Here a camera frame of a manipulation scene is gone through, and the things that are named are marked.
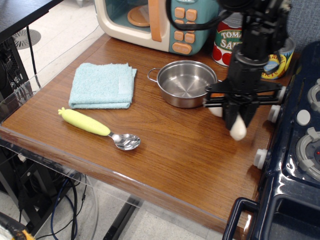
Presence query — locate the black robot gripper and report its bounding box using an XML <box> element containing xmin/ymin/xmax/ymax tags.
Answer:
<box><xmin>203</xmin><ymin>44</ymin><xmax>283</xmax><ymax>130</ymax></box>

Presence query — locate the brown white plush mushroom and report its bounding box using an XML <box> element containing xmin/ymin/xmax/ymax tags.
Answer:
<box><xmin>208</xmin><ymin>106</ymin><xmax>247</xmax><ymax>141</ymax></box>

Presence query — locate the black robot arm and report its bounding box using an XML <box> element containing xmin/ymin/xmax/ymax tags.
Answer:
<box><xmin>165</xmin><ymin>0</ymin><xmax>291</xmax><ymax>130</ymax></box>

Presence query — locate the stainless steel pot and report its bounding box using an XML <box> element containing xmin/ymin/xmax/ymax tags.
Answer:
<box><xmin>147</xmin><ymin>60</ymin><xmax>219</xmax><ymax>109</ymax></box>

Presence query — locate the light blue folded towel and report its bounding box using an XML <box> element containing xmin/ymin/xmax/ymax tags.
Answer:
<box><xmin>68</xmin><ymin>63</ymin><xmax>137</xmax><ymax>109</ymax></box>

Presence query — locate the pineapple slices can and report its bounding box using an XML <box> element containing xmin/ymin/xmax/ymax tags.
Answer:
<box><xmin>261</xmin><ymin>37</ymin><xmax>296</xmax><ymax>80</ymax></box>

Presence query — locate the tomato sauce can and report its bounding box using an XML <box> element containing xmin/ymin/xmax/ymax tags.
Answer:
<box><xmin>212</xmin><ymin>13</ymin><xmax>242</xmax><ymax>67</ymax></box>

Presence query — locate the dark blue toy stove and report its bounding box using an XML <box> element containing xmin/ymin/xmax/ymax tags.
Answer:
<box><xmin>223</xmin><ymin>41</ymin><xmax>320</xmax><ymax>240</ymax></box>

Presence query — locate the toy microwave oven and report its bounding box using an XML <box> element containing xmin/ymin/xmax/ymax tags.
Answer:
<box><xmin>94</xmin><ymin>0</ymin><xmax>220</xmax><ymax>56</ymax></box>

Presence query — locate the black table leg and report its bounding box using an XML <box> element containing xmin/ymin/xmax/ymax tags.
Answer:
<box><xmin>103</xmin><ymin>195</ymin><xmax>142</xmax><ymax>240</ymax></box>

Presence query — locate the black computer tower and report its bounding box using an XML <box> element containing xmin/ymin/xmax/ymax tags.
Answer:
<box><xmin>0</xmin><ymin>37</ymin><xmax>29</xmax><ymax>101</ymax></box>

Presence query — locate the green handled metal spoon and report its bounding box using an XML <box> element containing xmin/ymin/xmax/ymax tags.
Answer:
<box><xmin>58</xmin><ymin>107</ymin><xmax>141</xmax><ymax>151</ymax></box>

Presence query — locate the black cable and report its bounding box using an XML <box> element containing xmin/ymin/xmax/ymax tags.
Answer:
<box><xmin>34</xmin><ymin>174</ymin><xmax>88</xmax><ymax>240</ymax></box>

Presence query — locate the blue cable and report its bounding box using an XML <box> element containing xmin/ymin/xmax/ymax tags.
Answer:
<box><xmin>50</xmin><ymin>178</ymin><xmax>78</xmax><ymax>240</ymax></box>

